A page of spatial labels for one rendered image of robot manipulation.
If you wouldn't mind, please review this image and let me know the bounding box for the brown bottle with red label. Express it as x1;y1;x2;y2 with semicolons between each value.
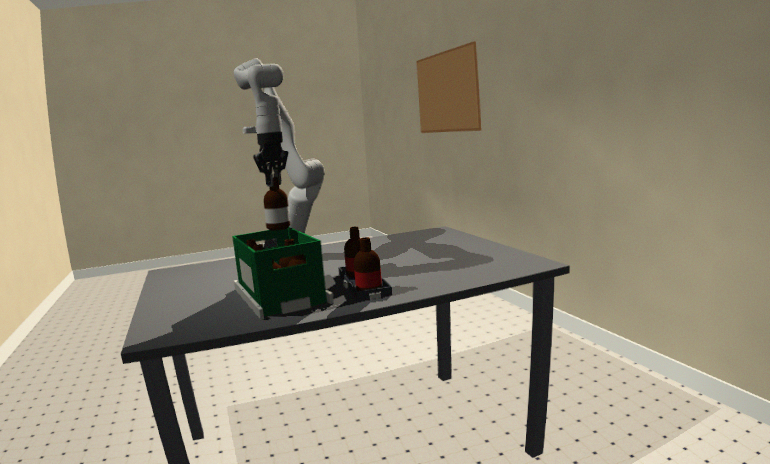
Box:
354;237;382;291
287;254;306;267

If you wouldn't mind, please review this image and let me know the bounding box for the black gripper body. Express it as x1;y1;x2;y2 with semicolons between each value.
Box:
257;132;283;162

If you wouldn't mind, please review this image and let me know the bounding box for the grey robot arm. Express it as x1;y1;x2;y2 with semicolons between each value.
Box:
234;58;324;233

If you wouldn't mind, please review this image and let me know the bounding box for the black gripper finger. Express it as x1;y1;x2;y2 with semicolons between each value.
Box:
253;149;274;187
273;149;288;185

